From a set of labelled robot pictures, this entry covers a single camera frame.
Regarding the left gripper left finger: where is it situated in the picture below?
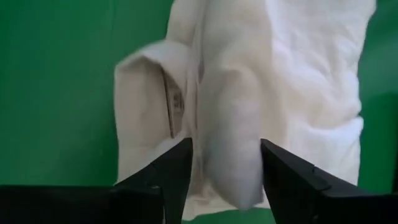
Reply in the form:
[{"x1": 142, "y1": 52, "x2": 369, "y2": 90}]
[{"x1": 114, "y1": 138, "x2": 193, "y2": 224}]

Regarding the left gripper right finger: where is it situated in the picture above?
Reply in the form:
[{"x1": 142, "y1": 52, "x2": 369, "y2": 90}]
[{"x1": 260, "y1": 138, "x2": 374, "y2": 224}]

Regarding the white shirt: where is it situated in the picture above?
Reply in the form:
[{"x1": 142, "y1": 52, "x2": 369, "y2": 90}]
[{"x1": 113, "y1": 0, "x2": 377, "y2": 222}]

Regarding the green table mat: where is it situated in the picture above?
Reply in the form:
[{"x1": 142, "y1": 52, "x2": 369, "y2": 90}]
[{"x1": 0, "y1": 0, "x2": 398, "y2": 224}]

